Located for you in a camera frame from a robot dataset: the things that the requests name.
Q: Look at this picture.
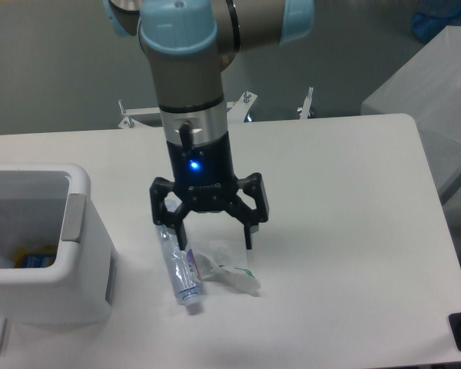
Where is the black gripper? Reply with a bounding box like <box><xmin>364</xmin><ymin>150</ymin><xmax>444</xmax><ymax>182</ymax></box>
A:
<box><xmin>149</xmin><ymin>131</ymin><xmax>270</xmax><ymax>251</ymax></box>

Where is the clear crushed plastic bottle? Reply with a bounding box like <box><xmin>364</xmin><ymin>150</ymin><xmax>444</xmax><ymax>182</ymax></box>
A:
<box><xmin>155</xmin><ymin>199</ymin><xmax>205</xmax><ymax>308</ymax></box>

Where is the white wrapper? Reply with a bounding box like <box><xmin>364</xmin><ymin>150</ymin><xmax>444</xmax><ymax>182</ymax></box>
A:
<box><xmin>191</xmin><ymin>239</ymin><xmax>261</xmax><ymax>297</ymax></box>

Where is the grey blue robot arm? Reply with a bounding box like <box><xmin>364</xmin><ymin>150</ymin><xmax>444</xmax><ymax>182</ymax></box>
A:
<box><xmin>104</xmin><ymin>0</ymin><xmax>315</xmax><ymax>249</ymax></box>

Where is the white trash can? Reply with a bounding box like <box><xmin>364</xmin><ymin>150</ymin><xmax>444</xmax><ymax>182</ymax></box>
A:
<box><xmin>0</xmin><ymin>163</ymin><xmax>117</xmax><ymax>324</ymax></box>

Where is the blue yellow trash in bin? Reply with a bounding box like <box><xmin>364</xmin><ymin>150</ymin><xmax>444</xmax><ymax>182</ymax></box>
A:
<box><xmin>13</xmin><ymin>245</ymin><xmax>58</xmax><ymax>269</ymax></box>

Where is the metal clamp bolt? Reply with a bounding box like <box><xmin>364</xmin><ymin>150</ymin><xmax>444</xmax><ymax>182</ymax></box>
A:
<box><xmin>297</xmin><ymin>86</ymin><xmax>315</xmax><ymax>120</ymax></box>

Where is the grey covered box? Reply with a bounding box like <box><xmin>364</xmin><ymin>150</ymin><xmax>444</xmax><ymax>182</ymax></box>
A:
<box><xmin>360</xmin><ymin>26</ymin><xmax>461</xmax><ymax>201</ymax></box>

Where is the blue plastic bag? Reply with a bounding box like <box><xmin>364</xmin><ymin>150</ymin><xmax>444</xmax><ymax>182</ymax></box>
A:
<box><xmin>410</xmin><ymin>0</ymin><xmax>461</xmax><ymax>44</ymax></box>

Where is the white bracket right bolt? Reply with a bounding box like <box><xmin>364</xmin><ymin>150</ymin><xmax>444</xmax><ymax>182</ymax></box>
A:
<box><xmin>227</xmin><ymin>91</ymin><xmax>258</xmax><ymax>123</ymax></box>

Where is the white bracket with bolts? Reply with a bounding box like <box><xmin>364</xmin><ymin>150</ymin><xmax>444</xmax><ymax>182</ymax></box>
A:
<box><xmin>118</xmin><ymin>99</ymin><xmax>162</xmax><ymax>129</ymax></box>

